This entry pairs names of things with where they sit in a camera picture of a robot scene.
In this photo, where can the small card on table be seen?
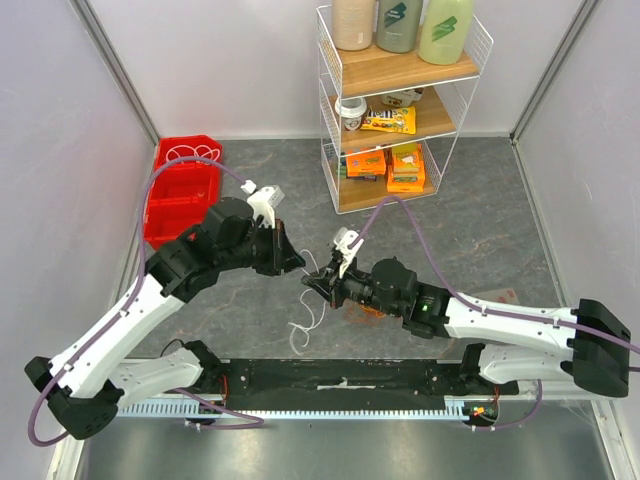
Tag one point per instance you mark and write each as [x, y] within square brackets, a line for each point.
[501, 295]

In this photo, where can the grey green bottle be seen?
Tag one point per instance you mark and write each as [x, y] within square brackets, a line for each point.
[397, 25]

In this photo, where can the white brown snack pack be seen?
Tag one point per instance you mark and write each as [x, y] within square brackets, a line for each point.
[402, 98]

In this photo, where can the beige bottle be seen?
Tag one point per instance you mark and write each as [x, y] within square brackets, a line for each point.
[352, 24]

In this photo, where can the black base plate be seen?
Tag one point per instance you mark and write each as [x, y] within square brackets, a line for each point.
[351, 383]

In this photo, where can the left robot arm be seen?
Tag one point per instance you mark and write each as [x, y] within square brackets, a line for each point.
[86, 386]

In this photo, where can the orange snack box left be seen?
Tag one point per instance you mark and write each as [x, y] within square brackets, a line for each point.
[366, 165]

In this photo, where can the white wire shelf rack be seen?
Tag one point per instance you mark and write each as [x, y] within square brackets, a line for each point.
[370, 73]

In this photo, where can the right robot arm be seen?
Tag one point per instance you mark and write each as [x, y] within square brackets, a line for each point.
[588, 344]

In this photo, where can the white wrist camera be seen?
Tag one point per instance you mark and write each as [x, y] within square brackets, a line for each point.
[263, 201]
[347, 244]

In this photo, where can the yellow candy bag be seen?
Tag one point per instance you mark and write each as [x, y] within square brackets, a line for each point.
[396, 120]

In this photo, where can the orange snack box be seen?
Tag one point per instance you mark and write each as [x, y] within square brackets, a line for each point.
[366, 165]
[406, 171]

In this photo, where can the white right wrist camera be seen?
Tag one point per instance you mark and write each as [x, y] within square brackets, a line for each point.
[347, 244]

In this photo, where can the slotted cable duct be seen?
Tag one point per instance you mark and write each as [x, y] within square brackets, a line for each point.
[181, 407]

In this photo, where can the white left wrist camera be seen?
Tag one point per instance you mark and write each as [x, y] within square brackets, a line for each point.
[263, 201]

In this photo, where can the orange snack box right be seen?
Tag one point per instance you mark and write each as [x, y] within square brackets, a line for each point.
[406, 171]

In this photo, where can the light green bottle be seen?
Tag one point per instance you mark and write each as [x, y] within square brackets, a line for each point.
[445, 29]

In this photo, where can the coffee cup with lid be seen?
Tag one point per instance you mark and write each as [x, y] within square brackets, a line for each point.
[351, 112]

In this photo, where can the red storage bin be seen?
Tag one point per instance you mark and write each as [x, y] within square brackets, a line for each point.
[182, 194]

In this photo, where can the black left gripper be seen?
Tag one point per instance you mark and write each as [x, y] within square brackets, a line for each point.
[282, 258]

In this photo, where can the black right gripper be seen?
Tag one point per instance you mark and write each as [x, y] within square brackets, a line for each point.
[335, 285]

